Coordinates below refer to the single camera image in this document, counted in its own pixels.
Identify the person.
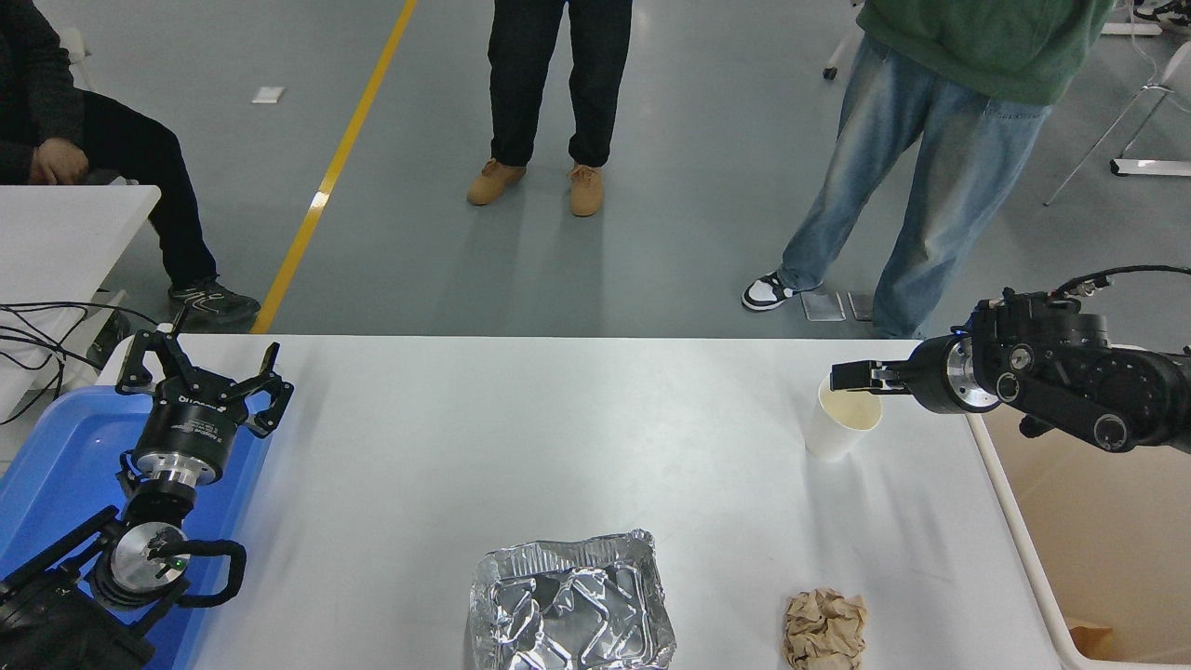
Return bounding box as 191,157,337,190
0,0,262,369
742,0,1117,341
466,0,635,218

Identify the person's right hand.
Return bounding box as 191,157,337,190
31,138,89,185

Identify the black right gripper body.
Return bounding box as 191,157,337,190
901,337,957,415

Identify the foil tray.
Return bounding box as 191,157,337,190
468,529,677,670

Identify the blue plastic tray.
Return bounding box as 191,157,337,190
0,384,274,670

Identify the crumpled tan paper ball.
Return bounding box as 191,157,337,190
783,587,869,670

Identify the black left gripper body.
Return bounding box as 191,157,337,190
137,391,247,466

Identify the white wheeled chair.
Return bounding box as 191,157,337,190
823,19,862,81

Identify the white paper cup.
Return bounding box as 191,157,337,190
804,377,884,462

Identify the large pale plastic bin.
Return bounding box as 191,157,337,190
966,409,1191,670

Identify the white side table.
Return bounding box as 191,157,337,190
0,184,163,420

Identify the grey wheeled office chair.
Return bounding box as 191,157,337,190
58,26,154,187

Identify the black cable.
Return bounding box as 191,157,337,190
0,300,173,327
0,326,105,371
0,358,68,426

